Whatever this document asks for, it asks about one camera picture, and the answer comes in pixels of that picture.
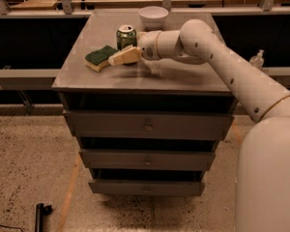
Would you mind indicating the black floor post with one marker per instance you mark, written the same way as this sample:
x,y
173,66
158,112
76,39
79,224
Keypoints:
x,y
41,212

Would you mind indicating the grey drawer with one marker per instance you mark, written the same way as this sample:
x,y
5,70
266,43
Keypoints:
x,y
151,160
148,125
160,188

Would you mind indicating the middle grey drawer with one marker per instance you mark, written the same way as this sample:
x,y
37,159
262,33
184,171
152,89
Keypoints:
x,y
151,160

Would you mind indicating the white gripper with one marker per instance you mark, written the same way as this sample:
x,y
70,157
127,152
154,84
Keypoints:
x,y
148,44

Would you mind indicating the white ceramic bowl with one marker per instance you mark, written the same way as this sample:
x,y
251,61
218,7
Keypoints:
x,y
153,17

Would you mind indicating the bottom grey drawer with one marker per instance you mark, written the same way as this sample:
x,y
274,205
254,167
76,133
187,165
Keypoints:
x,y
160,188

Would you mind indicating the top grey drawer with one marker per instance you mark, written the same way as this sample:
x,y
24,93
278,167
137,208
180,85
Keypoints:
x,y
148,125

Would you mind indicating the grey drawer cabinet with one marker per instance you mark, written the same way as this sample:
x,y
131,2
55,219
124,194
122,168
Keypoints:
x,y
160,87

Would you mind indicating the green soda can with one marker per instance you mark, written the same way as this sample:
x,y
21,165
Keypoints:
x,y
125,36

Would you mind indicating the clear plastic bottle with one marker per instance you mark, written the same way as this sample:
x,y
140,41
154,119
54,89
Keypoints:
x,y
257,60

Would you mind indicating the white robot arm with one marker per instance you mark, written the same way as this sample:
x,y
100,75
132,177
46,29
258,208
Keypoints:
x,y
263,171

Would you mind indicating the green and yellow sponge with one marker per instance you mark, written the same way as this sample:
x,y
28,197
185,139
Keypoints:
x,y
98,59

